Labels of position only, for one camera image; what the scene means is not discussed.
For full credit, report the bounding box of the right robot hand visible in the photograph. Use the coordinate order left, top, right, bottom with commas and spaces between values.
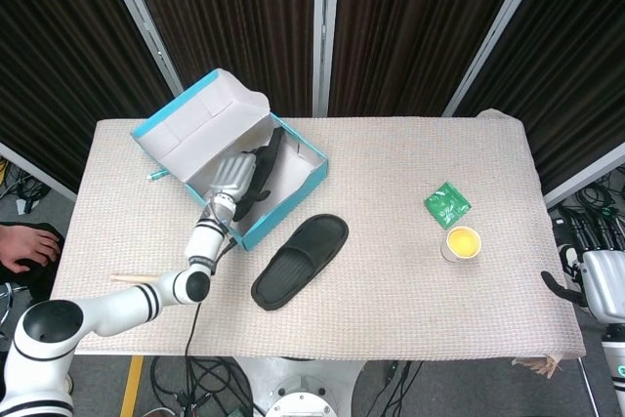
540, 211, 625, 324

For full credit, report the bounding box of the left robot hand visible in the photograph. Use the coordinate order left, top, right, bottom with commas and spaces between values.
207, 146, 273, 224

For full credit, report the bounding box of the bare person hand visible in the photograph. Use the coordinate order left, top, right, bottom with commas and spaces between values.
0, 225, 63, 274

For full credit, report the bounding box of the light blue shoe box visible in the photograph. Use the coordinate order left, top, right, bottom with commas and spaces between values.
130, 68, 330, 251

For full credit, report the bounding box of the black slipper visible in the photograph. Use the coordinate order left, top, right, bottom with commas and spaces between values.
243, 127, 286, 204
249, 213, 351, 313

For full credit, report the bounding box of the chrome chair base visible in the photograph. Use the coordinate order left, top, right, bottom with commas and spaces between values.
0, 281, 17, 340

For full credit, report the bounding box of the wooden stick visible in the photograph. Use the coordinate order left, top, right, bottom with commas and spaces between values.
108, 271, 161, 284

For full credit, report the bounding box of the paper cup with yellow liquid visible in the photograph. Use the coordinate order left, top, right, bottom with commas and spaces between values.
439, 225, 484, 265

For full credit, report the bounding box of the dark ribbed partition panel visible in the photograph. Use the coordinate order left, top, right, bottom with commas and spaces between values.
120, 0, 324, 119
0, 0, 186, 193
327, 0, 534, 119
454, 0, 625, 193

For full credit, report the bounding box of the green tea packet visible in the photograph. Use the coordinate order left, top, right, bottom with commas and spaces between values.
422, 181, 474, 230

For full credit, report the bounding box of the beige woven tablecloth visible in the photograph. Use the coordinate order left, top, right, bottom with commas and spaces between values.
48, 107, 587, 380

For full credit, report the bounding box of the black floor cable bundle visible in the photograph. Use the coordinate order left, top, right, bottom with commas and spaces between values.
550, 175, 625, 242
148, 355, 258, 417
0, 156, 53, 216

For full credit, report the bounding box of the aluminium partition post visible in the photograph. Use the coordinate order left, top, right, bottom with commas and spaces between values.
542, 143, 625, 209
0, 141, 78, 202
96, 0, 197, 118
311, 0, 342, 118
440, 0, 557, 118

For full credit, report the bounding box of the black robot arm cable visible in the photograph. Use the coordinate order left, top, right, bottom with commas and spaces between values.
184, 234, 236, 358

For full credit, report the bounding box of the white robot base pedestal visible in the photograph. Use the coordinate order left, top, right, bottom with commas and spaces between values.
231, 355, 375, 417

